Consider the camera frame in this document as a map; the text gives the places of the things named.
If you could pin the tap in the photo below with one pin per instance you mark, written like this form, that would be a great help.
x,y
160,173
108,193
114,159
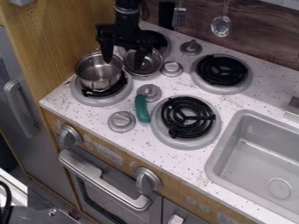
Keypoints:
x,y
292,109

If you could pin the silver strainer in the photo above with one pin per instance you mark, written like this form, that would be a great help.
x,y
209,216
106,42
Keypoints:
x,y
221,25

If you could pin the silver pot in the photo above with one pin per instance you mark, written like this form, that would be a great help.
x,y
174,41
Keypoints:
x,y
97,71

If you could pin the silver spatula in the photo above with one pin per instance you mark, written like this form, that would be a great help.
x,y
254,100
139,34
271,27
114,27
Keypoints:
x,y
179,16

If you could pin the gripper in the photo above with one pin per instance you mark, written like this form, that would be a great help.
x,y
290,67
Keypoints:
x,y
126,36

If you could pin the toy stove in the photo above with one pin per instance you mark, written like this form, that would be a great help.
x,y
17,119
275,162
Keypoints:
x,y
187,116

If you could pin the grey toy fridge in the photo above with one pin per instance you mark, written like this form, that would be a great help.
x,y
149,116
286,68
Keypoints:
x,y
23,116

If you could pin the toy sink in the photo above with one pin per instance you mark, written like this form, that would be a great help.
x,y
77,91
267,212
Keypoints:
x,y
257,163

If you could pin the green toy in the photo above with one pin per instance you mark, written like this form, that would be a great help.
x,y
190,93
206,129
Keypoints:
x,y
142,108

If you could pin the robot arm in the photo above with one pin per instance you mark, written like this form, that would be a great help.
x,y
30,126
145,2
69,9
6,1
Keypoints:
x,y
127,14

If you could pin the black tool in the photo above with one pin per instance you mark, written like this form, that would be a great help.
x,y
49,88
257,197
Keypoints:
x,y
166,14

